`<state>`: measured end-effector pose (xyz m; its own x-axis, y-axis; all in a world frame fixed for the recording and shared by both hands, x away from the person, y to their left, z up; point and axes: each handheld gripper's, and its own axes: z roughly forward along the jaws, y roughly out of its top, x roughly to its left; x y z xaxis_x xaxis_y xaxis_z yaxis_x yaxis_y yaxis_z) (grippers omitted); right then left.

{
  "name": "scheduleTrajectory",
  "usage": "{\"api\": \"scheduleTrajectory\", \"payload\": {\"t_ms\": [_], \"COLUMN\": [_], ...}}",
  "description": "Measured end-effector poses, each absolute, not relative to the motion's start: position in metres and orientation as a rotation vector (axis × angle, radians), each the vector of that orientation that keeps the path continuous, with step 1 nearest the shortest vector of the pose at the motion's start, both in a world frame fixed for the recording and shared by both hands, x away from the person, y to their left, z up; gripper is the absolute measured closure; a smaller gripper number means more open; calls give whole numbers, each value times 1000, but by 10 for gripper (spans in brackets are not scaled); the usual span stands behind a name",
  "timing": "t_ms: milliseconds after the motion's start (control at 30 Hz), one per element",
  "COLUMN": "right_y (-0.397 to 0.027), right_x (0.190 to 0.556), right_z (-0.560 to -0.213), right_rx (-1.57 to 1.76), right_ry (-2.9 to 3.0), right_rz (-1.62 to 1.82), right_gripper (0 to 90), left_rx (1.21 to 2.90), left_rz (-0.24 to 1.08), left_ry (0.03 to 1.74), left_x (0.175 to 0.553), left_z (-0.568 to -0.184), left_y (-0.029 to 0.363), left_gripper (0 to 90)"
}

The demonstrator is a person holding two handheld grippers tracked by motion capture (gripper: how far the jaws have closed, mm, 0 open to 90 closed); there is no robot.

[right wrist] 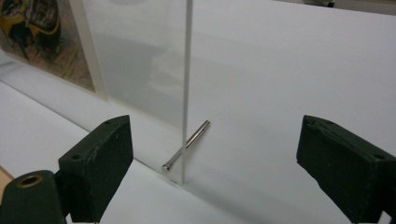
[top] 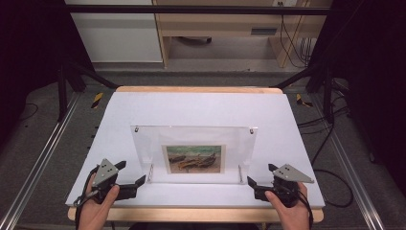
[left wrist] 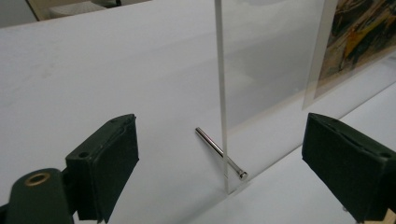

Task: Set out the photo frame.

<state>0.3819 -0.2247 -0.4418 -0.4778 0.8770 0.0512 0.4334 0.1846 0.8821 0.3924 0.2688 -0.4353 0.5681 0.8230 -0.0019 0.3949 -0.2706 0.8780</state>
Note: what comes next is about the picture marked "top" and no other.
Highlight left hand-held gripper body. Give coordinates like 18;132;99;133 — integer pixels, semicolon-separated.
91;158;139;205

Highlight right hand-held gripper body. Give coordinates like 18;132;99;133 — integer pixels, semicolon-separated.
254;163;316;209

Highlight clear acrylic photo frame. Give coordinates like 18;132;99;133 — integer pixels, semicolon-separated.
129;125;259;186

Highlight person's right hand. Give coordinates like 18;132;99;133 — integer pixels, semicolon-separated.
263;181;311;230

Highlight person's left hand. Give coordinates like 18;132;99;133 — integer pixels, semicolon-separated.
78;173;121;230

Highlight boat painting print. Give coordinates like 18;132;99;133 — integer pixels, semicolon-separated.
161;144;227;175

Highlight yellow black tape strip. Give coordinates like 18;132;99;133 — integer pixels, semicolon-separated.
91;92;105;110
295;93;314;108

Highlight black metal stand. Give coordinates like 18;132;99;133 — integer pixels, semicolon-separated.
273;58;337;125
56;60;120;123

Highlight white table cover board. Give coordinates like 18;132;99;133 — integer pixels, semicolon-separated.
65;91;326;209

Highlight white cabinet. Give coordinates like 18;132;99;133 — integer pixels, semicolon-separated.
64;0;164;63

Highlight black curtain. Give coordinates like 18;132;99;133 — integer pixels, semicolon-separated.
307;0;406;188
0;0;95;147

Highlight wooden desk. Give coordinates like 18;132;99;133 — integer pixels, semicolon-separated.
152;0;334;69

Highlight black horizontal bar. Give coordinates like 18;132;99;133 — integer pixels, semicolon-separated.
63;4;333;16

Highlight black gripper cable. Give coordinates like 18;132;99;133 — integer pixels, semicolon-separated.
281;183;315;230
73;166;100;230

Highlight aluminium floor rail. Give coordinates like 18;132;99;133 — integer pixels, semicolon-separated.
309;94;388;230
0;92;81;230

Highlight thin black floor cable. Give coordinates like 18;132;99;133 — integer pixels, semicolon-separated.
18;103;40;123

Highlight bundle of hanging black cables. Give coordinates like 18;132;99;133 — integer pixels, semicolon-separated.
279;1;318;69

